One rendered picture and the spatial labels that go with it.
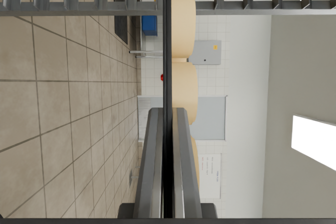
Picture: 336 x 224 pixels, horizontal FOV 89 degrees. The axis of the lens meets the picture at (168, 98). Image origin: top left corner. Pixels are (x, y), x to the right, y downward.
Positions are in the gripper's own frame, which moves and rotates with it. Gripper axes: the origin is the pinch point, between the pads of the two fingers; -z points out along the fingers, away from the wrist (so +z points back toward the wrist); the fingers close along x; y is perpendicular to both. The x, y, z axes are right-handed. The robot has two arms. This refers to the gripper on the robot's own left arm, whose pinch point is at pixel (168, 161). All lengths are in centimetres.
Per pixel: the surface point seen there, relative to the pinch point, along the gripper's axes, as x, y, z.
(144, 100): -54, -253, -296
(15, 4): -47, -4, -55
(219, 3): 16, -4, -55
